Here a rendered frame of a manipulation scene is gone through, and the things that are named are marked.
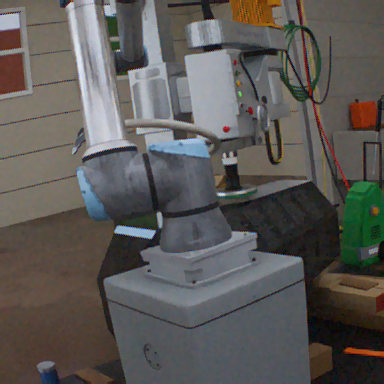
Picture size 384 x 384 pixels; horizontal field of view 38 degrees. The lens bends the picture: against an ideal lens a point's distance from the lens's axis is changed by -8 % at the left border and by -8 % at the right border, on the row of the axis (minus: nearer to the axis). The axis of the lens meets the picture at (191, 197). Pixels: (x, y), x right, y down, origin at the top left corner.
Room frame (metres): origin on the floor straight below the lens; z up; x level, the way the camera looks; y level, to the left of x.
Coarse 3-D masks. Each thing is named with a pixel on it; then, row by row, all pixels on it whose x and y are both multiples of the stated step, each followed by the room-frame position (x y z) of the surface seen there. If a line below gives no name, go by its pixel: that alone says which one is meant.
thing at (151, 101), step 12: (144, 84) 3.46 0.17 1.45; (156, 84) 3.44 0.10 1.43; (180, 84) 3.47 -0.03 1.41; (144, 96) 3.46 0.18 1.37; (156, 96) 3.44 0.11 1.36; (180, 96) 3.46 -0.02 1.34; (144, 108) 3.47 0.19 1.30; (156, 108) 3.44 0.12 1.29; (168, 108) 3.44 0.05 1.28; (180, 108) 3.47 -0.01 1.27
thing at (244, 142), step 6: (240, 138) 2.80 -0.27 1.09; (246, 138) 2.86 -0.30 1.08; (252, 138) 2.93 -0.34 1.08; (258, 138) 2.92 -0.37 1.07; (210, 144) 2.51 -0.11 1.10; (222, 144) 2.60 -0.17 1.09; (228, 144) 2.66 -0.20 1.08; (234, 144) 2.72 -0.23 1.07; (240, 144) 2.78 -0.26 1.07; (246, 144) 2.84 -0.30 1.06; (252, 144) 2.92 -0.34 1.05; (222, 150) 2.59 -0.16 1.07; (228, 150) 2.65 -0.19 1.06; (234, 150) 2.71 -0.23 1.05; (210, 156) 2.48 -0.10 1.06
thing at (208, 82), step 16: (224, 48) 2.68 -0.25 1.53; (192, 64) 2.75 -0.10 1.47; (208, 64) 2.71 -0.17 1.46; (224, 64) 2.67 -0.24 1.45; (240, 64) 2.79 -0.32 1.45; (192, 80) 2.75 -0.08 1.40; (208, 80) 2.71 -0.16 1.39; (224, 80) 2.68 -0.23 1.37; (240, 80) 2.76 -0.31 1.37; (192, 96) 2.76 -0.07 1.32; (208, 96) 2.72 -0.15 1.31; (224, 96) 2.68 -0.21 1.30; (208, 112) 2.73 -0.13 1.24; (224, 112) 2.69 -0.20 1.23; (208, 128) 2.73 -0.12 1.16; (240, 128) 2.68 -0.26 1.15
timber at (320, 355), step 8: (312, 344) 2.45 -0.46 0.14; (320, 344) 2.43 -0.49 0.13; (312, 352) 2.36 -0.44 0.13; (320, 352) 2.34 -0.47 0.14; (328, 352) 2.36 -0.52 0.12; (312, 360) 2.31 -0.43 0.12; (320, 360) 2.33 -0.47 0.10; (328, 360) 2.35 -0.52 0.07; (312, 368) 2.31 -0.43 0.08; (320, 368) 2.33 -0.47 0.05; (328, 368) 2.35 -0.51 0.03; (312, 376) 2.31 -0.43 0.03
